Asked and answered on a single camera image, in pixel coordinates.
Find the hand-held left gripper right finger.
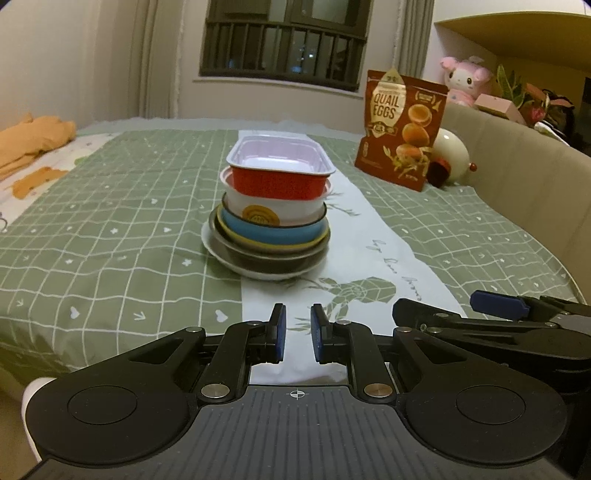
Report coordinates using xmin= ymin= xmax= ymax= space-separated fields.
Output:
xmin=309 ymin=303 xmax=463 ymax=403

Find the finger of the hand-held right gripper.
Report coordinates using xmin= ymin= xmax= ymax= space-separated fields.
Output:
xmin=392 ymin=298 xmax=556 ymax=332
xmin=470 ymin=290 xmax=591 ymax=320

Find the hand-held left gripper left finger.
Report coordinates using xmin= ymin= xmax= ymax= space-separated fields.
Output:
xmin=128 ymin=303 xmax=288 ymax=403

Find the stainless steel bowl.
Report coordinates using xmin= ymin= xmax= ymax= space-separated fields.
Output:
xmin=210 ymin=208 xmax=331 ymax=276

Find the yellow-rimmed ceramic bowl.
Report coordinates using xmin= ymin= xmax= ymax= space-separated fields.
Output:
xmin=215 ymin=205 xmax=331 ymax=256

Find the white floral plate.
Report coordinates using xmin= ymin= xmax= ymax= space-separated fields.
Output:
xmin=202 ymin=217 xmax=331 ymax=282

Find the blue enamel bowl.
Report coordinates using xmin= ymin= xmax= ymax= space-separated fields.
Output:
xmin=220 ymin=202 xmax=330 ymax=246

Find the white round plastic container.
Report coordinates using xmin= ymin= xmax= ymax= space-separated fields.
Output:
xmin=219 ymin=166 xmax=334 ymax=228

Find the beige padded headboard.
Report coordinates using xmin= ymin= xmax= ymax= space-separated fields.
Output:
xmin=441 ymin=103 xmax=591 ymax=296

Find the dark red round object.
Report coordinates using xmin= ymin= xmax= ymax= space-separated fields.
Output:
xmin=427 ymin=158 xmax=451 ymax=188

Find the cream egg-shaped toy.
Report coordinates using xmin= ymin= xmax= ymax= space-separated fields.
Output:
xmin=429 ymin=127 xmax=479 ymax=186

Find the brown snack bag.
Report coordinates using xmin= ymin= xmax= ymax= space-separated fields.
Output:
xmin=355 ymin=69 xmax=450 ymax=193

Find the pink box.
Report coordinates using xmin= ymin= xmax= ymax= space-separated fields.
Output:
xmin=474 ymin=93 xmax=527 ymax=126

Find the green checked blanket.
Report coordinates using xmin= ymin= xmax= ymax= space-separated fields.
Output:
xmin=0 ymin=128 xmax=579 ymax=376

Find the potted plant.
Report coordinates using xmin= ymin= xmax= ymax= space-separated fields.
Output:
xmin=496 ymin=65 xmax=576 ymax=128

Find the pink plush toy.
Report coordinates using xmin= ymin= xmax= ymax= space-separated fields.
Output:
xmin=438 ymin=55 xmax=493 ymax=108

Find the beige curtain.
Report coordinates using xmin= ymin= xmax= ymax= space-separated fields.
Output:
xmin=394 ymin=0 xmax=435 ymax=80

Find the white printed bedsheet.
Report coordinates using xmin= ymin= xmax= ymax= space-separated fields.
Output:
xmin=0 ymin=134 xmax=118 ymax=234

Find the dark barred window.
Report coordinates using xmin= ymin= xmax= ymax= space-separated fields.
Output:
xmin=199 ymin=0 xmax=373 ymax=92

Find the white sheer curtain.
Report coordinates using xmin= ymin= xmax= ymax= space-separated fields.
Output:
xmin=128 ymin=0 xmax=186 ymax=121

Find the orange cloth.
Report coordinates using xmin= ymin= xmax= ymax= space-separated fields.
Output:
xmin=0 ymin=114 xmax=77 ymax=182

